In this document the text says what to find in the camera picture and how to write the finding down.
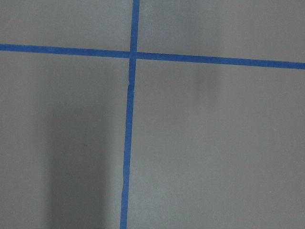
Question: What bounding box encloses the brown paper table cover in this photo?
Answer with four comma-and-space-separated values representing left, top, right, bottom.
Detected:
0, 0, 305, 229

